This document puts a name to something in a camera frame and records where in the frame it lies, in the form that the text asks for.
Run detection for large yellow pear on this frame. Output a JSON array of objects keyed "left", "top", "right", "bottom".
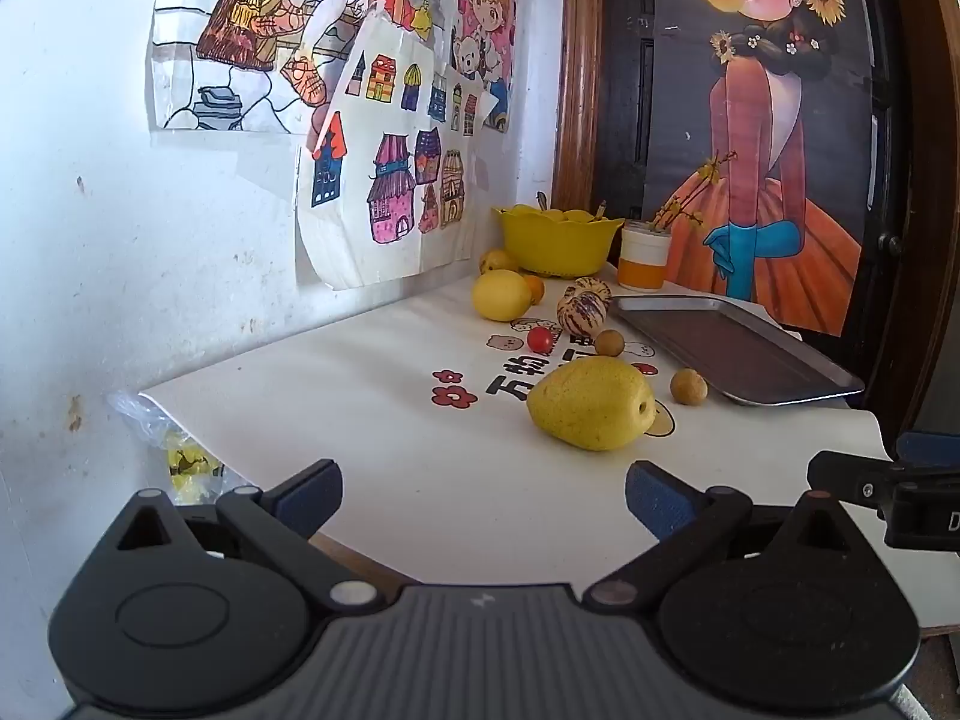
[{"left": 526, "top": 356, "right": 657, "bottom": 452}]

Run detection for yellow flower branch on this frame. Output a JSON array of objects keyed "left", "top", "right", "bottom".
[{"left": 651, "top": 150, "right": 740, "bottom": 233}]

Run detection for striped pepino melon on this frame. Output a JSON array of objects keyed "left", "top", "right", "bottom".
[{"left": 556, "top": 277, "right": 612, "bottom": 336}]

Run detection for clear plastic bag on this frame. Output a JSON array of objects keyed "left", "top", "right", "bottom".
[{"left": 109, "top": 390, "right": 226, "bottom": 505}]

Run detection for wooden door frame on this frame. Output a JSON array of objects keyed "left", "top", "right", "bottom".
[{"left": 551, "top": 0, "right": 610, "bottom": 220}]

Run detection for drawing of girl with dog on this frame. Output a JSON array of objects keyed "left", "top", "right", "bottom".
[{"left": 450, "top": 0, "right": 523, "bottom": 136}]

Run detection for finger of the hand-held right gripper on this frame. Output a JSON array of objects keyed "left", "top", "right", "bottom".
[{"left": 807, "top": 430, "right": 960, "bottom": 505}]

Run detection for large coloured children's drawing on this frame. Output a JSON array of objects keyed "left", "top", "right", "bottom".
[{"left": 150, "top": 0, "right": 462, "bottom": 136}]

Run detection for yellow plastic bowl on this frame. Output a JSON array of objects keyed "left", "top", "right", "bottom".
[{"left": 493, "top": 204, "right": 625, "bottom": 276}]

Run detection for metal tray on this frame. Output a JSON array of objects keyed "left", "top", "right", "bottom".
[{"left": 609, "top": 295, "right": 866, "bottom": 407}]

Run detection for wall poster orange dress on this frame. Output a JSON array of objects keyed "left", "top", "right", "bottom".
[{"left": 641, "top": 0, "right": 895, "bottom": 338}]

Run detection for white printed table mat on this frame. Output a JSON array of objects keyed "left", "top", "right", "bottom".
[{"left": 139, "top": 262, "right": 960, "bottom": 631}]

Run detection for drawing of coloured houses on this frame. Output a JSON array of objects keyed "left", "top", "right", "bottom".
[{"left": 292, "top": 11, "right": 488, "bottom": 290}]

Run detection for white and orange cup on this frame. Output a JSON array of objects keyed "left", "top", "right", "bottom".
[{"left": 620, "top": 221, "right": 671, "bottom": 292}]

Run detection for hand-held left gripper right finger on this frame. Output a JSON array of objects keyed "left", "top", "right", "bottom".
[{"left": 583, "top": 460, "right": 872, "bottom": 613}]

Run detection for yellow lemon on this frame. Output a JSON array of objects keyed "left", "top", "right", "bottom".
[{"left": 471, "top": 270, "right": 533, "bottom": 322}]

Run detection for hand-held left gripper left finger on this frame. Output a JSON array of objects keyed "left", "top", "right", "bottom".
[{"left": 103, "top": 457, "right": 382, "bottom": 613}]

